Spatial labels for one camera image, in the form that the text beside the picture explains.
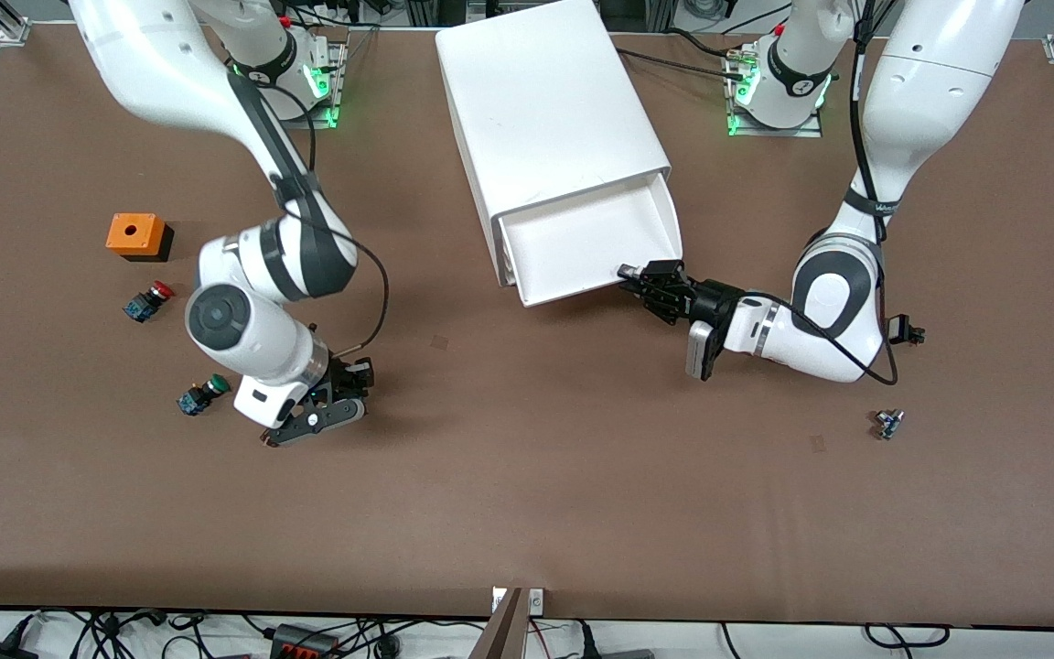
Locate white highest drawer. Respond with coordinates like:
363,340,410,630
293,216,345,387
494,174,684,308

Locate green push button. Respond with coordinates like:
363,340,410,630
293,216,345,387
177,373,231,417

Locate white drawer cabinet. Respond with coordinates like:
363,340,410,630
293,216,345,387
436,0,672,287

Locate red push button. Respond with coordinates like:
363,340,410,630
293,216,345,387
123,281,177,323

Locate orange box with hole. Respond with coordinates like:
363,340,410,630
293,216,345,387
106,213,175,264

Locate black and orange power adapter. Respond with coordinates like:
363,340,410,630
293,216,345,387
269,623,342,659

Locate wooden beam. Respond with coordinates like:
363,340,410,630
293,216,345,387
468,588,528,659

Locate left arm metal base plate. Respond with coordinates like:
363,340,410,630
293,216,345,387
726,46,825,139

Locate black base cable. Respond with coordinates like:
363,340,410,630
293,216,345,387
617,48,752,81

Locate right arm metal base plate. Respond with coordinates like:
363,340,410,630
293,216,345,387
243,37,347,130

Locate small metal bracket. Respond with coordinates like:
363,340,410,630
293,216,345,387
490,588,545,614

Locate black cable loop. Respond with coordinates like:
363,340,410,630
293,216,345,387
864,624,951,652

